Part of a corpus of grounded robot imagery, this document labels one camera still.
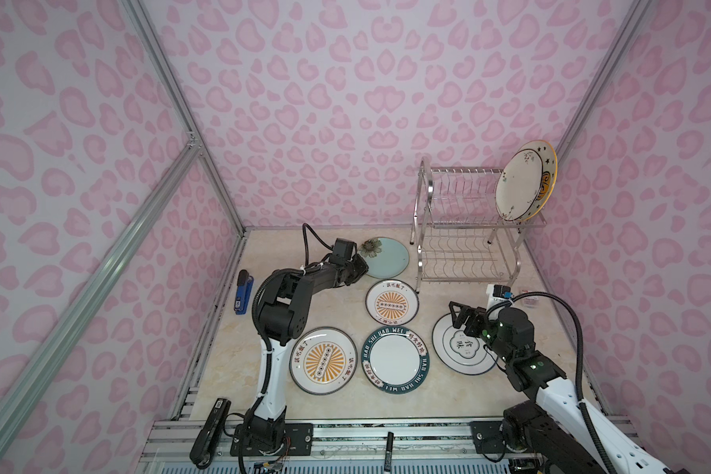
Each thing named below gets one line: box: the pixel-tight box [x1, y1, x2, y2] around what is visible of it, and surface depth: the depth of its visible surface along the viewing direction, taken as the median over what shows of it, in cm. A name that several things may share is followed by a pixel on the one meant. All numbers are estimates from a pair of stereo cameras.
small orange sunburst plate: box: [365, 278, 420, 326], surface depth 100 cm
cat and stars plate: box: [507, 139, 558, 224], surface depth 76 cm
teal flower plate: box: [359, 237, 410, 280], surface depth 113 cm
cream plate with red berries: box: [494, 148, 544, 223], surface depth 86 cm
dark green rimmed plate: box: [360, 325, 431, 395], surface depth 87 cm
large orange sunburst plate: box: [289, 325, 359, 396], surface depth 87 cm
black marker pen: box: [384, 431, 395, 473], surface depth 73 cm
